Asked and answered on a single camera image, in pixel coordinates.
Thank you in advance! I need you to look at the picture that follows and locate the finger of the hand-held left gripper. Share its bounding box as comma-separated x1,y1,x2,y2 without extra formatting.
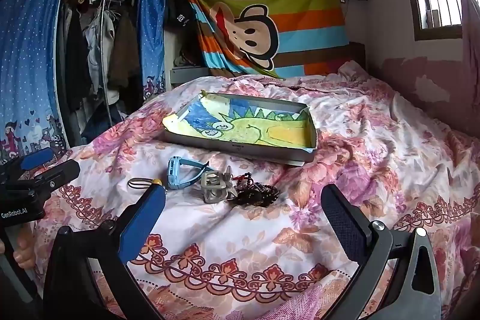
20,148,55,171
35,160,81,194

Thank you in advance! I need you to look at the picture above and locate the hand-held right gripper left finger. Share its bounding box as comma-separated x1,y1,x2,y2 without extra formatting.
43,185,167,320

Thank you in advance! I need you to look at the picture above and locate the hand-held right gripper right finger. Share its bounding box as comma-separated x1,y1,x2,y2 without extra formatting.
320,184,443,320

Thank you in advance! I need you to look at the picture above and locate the hair tie with yellow bead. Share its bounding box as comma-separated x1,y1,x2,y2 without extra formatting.
127,177,164,190

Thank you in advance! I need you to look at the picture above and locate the blue smartwatch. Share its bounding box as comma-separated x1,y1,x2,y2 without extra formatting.
167,156,211,190

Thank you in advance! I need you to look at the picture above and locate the black bead necklace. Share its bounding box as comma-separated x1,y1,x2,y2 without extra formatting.
229,173,280,208

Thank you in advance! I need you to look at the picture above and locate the grey shallow box tray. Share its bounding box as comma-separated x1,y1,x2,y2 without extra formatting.
162,89,319,168

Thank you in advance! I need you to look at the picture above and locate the person's left hand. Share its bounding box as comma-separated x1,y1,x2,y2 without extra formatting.
13,226,37,270

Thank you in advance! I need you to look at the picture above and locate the pink floral blanket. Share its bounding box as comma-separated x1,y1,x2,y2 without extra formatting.
19,59,480,320

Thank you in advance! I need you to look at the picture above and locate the white paper sheet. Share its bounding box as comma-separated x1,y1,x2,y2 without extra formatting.
279,153,312,168

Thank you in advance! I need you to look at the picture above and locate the blue dotted wardrobe curtain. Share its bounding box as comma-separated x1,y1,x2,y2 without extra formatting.
0,0,77,159
137,0,167,105

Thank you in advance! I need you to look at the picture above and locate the crayon dinosaur drawing paper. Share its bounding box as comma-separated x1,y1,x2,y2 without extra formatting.
163,92,314,152

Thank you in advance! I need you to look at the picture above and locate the white shelf board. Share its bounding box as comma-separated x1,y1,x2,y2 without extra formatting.
170,67,209,84

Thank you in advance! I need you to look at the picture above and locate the striped monkey blanket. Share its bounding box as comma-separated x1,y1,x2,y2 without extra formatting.
182,0,351,79

